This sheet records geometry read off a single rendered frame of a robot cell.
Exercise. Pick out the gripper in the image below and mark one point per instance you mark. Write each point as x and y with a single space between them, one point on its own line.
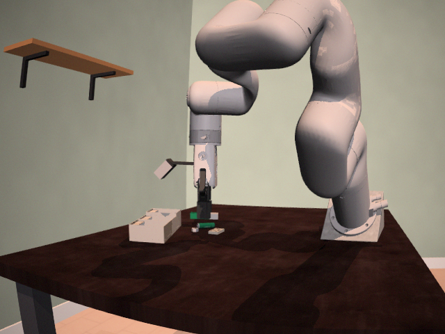
205 175

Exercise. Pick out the peach open-top bin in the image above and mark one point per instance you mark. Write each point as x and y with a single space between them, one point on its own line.
155 227

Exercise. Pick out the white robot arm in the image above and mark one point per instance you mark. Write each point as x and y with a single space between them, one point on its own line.
329 130

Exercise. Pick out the peach domino tile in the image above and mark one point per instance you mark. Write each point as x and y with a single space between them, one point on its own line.
216 231

